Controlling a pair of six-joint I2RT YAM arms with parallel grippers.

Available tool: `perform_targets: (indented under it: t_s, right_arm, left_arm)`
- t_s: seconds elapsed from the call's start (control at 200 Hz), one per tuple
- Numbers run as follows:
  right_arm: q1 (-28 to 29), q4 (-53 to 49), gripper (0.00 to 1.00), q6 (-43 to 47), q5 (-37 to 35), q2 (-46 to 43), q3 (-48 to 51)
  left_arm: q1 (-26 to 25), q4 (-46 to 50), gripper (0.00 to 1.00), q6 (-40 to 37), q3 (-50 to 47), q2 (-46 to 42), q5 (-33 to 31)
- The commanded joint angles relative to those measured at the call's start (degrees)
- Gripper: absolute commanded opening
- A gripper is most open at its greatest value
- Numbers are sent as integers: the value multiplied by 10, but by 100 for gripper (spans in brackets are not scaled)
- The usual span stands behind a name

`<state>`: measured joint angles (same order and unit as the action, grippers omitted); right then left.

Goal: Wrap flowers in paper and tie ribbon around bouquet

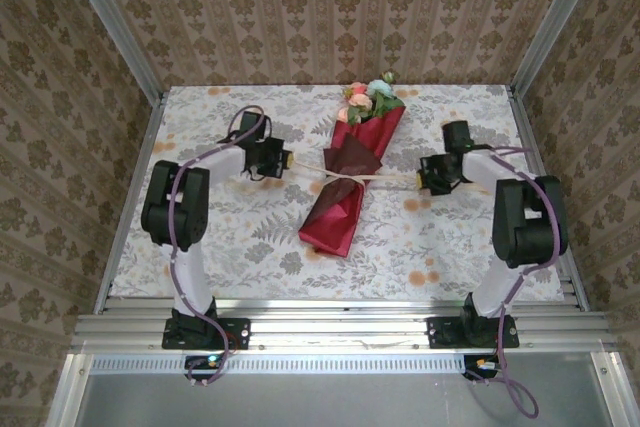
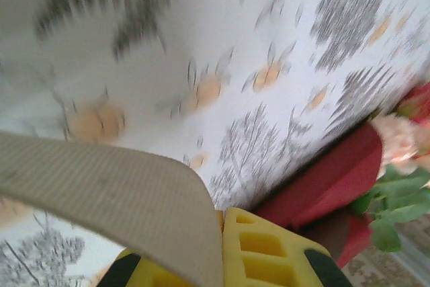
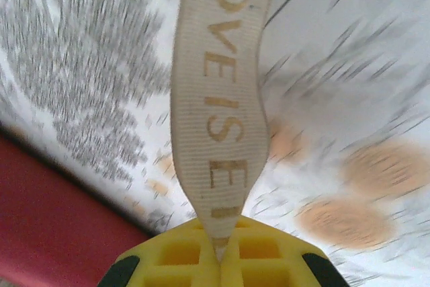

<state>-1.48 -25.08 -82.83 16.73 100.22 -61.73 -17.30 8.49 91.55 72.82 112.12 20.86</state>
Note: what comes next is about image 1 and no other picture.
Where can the peach fake flower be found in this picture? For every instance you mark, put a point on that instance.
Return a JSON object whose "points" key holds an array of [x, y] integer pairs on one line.
{"points": [[359, 101]]}

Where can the red wrapping paper sheet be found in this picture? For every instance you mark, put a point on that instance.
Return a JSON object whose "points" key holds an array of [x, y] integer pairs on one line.
{"points": [[345, 147]]}

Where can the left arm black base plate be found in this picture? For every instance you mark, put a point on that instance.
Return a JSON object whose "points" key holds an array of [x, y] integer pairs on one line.
{"points": [[240, 334]]}

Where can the aluminium frame post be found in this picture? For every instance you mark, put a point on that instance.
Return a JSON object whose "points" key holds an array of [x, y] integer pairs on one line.
{"points": [[555, 22], [122, 32]]}

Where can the aluminium mounting rail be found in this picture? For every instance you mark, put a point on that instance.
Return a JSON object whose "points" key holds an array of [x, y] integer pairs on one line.
{"points": [[340, 332]]}

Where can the aluminium lower frame bar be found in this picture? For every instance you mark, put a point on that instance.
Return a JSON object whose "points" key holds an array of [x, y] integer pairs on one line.
{"points": [[67, 392], [612, 392]]}

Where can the light blue fake flower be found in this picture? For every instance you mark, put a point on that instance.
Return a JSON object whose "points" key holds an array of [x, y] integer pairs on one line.
{"points": [[381, 87]]}

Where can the floral tablecloth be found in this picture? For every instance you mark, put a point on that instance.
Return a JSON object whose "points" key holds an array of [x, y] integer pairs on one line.
{"points": [[400, 267]]}

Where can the small black connector board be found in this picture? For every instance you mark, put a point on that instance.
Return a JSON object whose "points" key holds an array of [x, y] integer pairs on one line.
{"points": [[472, 364], [200, 362]]}

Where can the grey metal panel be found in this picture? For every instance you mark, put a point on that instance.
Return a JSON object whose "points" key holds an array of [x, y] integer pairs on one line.
{"points": [[340, 402]]}

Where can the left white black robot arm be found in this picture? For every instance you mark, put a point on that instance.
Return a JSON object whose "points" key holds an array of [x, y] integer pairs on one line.
{"points": [[175, 202]]}

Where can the beige ribbon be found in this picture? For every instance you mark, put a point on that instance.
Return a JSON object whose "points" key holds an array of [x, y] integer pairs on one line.
{"points": [[345, 177]]}

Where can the aluminium table edge rail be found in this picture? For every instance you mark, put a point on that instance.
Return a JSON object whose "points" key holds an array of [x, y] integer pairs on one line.
{"points": [[340, 306]]}

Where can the aluminium table side rail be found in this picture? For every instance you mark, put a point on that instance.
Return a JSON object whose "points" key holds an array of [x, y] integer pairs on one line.
{"points": [[150, 127], [521, 122]]}

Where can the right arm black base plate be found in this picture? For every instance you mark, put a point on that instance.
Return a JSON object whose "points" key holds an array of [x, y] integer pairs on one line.
{"points": [[437, 334]]}

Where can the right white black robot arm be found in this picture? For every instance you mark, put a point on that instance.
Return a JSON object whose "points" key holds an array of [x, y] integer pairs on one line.
{"points": [[530, 222]]}

